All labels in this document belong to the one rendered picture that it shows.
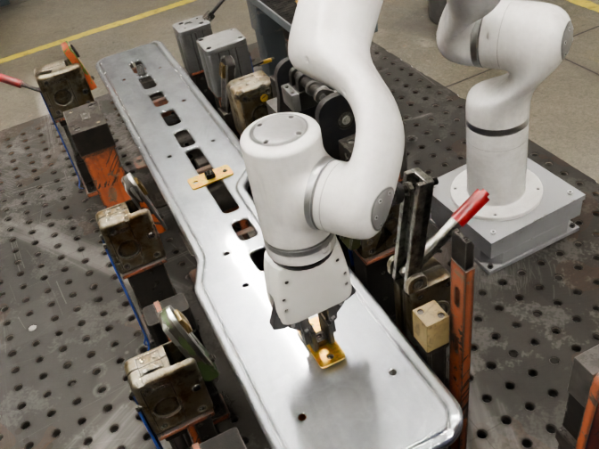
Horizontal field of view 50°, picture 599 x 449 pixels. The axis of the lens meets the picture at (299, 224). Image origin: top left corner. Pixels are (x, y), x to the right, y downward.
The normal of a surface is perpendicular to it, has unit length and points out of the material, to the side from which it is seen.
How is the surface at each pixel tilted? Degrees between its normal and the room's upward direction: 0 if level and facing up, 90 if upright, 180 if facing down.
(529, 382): 0
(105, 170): 90
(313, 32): 45
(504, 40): 71
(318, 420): 0
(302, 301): 91
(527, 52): 81
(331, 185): 34
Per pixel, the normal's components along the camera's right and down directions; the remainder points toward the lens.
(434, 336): 0.42, 0.55
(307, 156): 0.61, 0.44
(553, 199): -0.19, -0.74
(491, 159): -0.38, 0.65
